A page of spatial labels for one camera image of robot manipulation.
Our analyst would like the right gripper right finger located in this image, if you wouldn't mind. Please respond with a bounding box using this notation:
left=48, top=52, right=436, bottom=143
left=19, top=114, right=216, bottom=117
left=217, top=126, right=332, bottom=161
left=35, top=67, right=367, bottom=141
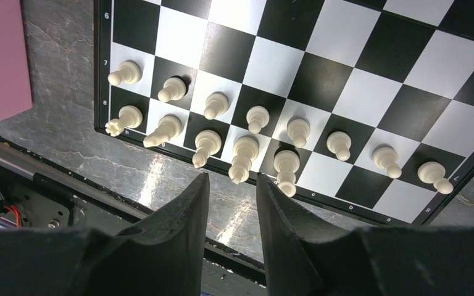
left=256, top=174, right=356, bottom=295

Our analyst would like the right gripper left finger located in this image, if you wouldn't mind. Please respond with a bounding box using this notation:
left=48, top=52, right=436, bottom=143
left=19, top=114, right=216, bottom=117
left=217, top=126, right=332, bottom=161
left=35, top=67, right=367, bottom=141
left=73, top=173, right=210, bottom=295

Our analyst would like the white chess queen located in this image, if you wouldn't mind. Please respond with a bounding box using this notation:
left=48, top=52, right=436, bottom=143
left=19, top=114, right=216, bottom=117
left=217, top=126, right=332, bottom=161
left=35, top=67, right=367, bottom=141
left=273, top=150, right=300, bottom=197

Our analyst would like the white chess knight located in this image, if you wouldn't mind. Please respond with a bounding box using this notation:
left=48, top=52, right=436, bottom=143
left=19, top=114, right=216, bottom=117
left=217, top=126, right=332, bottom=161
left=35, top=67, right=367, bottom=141
left=143, top=115, right=183, bottom=147

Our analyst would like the white chess pawn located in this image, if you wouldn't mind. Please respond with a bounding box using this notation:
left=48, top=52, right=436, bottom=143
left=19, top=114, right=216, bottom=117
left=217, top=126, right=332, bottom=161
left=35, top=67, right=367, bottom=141
left=417, top=162, right=454, bottom=194
left=204, top=92, right=230, bottom=120
left=286, top=118, right=310, bottom=148
left=372, top=147, right=402, bottom=179
left=326, top=131, right=352, bottom=162
left=157, top=77, right=186, bottom=102
left=246, top=105, right=270, bottom=134
left=107, top=60, right=142, bottom=86

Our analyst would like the black white chessboard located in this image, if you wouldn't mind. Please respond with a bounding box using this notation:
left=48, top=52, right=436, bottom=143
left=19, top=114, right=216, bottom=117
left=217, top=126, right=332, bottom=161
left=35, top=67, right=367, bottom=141
left=94, top=1, right=474, bottom=225

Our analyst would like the pink plastic tray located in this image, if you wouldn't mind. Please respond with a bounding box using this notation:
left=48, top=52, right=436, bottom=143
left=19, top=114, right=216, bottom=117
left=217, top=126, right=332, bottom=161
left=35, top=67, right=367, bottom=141
left=0, top=1, right=33, bottom=121

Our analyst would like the white chess bishop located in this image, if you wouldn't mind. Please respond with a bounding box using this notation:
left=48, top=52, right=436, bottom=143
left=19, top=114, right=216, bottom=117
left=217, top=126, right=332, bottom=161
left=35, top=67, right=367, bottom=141
left=192, top=129, right=222, bottom=168

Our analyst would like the white chess king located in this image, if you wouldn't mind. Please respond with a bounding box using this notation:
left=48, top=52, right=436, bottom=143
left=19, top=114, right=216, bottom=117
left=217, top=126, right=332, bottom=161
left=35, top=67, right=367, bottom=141
left=228, top=136, right=259, bottom=184

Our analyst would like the white chess rook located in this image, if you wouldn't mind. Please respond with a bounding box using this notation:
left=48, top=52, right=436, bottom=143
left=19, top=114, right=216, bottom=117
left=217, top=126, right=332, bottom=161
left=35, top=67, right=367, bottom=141
left=105, top=105, right=143, bottom=137

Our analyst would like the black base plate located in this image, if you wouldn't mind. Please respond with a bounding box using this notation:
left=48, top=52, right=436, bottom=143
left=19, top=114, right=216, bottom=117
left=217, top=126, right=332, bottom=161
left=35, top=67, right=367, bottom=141
left=0, top=128, right=268, bottom=287

